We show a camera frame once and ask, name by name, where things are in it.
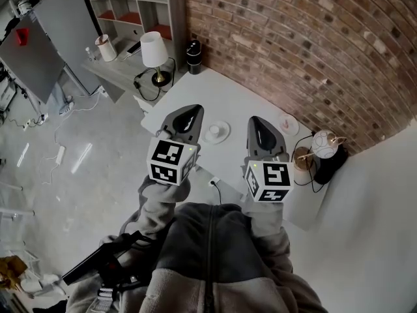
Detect yellow crumpled bag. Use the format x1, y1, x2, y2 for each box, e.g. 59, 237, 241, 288
0, 255, 29, 290

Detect person's left forearm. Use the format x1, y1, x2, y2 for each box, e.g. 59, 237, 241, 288
120, 173, 193, 250

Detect plain white dish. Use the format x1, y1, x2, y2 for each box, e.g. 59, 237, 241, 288
201, 119, 231, 145

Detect black cylinder speaker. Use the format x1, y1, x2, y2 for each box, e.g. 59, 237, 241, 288
186, 39, 203, 75

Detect white laptop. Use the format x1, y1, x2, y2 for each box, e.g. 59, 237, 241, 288
124, 40, 143, 57

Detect person's grey fleece jacket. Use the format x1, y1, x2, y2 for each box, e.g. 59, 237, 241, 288
66, 202, 330, 313

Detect white globe lamp gold stand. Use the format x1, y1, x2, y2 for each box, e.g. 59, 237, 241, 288
293, 129, 348, 175

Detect person's right forearm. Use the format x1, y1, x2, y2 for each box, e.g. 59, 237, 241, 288
242, 200, 293, 273

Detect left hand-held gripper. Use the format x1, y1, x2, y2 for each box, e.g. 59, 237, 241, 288
146, 104, 205, 187

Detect grey desk with shelf unit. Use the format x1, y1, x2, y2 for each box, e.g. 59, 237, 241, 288
81, 0, 187, 103

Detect white socket with black plug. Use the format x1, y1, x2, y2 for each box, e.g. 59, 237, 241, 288
208, 175, 223, 205

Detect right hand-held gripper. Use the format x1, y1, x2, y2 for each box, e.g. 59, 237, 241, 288
240, 115, 295, 203

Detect black globe lamp cable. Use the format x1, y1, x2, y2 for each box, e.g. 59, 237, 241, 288
291, 134, 324, 194

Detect grey flat panel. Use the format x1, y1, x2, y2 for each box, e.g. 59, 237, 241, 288
0, 17, 66, 104

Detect tall grey cabinet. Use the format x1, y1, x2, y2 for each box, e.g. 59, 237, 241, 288
32, 0, 102, 97

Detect pink patterned white dish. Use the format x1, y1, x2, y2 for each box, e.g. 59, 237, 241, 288
278, 113, 300, 136

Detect white slippers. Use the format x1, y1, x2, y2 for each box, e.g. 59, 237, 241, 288
20, 273, 67, 299

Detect white shade table lamp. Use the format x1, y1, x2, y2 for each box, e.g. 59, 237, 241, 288
139, 31, 172, 87

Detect black camera rig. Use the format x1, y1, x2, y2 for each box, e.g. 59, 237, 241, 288
61, 230, 154, 295

